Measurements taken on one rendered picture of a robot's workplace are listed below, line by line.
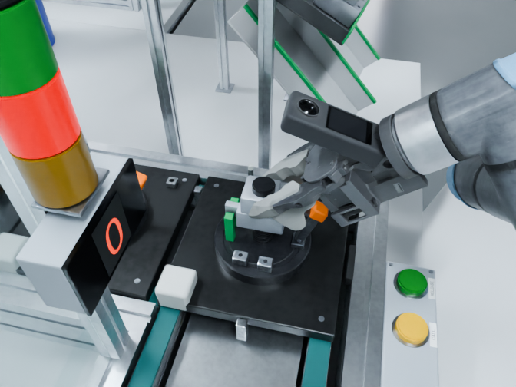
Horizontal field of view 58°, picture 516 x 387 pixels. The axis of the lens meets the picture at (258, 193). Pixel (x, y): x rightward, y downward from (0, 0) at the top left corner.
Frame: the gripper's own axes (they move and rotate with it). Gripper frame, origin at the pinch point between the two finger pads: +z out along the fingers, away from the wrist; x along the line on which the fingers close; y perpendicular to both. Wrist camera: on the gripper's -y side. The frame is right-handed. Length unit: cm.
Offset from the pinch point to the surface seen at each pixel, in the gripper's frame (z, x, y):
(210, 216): 13.5, 3.5, 2.5
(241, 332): 7.8, -13.2, 10.0
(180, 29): 55, 92, -9
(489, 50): 5, 249, 141
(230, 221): 5.4, -2.0, 1.0
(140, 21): 55, 79, -20
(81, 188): -6.4, -20.0, -20.3
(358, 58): -3.0, 47.8, 12.0
